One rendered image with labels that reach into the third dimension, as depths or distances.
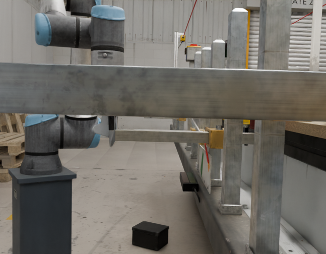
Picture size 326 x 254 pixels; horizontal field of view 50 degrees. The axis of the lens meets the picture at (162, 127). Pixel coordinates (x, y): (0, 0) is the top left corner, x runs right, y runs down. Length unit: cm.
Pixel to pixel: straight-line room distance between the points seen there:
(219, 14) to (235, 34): 855
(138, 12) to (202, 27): 165
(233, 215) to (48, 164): 106
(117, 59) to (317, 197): 60
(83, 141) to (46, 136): 17
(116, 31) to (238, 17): 34
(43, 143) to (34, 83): 144
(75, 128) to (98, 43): 76
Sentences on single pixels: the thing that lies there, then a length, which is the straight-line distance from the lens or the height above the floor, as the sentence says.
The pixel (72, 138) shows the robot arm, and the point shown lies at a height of 76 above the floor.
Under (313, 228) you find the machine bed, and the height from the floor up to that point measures 66.
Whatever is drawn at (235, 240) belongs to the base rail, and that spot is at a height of 70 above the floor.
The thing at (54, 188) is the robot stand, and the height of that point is 54.
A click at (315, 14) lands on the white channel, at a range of 288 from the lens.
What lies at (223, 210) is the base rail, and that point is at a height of 71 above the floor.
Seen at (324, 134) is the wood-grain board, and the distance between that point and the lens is 81.
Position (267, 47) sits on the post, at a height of 102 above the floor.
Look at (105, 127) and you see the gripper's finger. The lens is 97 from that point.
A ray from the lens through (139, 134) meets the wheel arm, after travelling 96.
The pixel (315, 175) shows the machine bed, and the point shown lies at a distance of 89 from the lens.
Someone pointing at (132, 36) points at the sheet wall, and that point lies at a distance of 905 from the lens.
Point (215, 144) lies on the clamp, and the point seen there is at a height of 83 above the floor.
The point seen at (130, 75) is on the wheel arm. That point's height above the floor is 96.
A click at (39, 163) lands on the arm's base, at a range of 167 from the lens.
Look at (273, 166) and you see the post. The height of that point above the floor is 85.
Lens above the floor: 94
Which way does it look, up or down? 4 degrees down
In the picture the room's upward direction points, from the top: 2 degrees clockwise
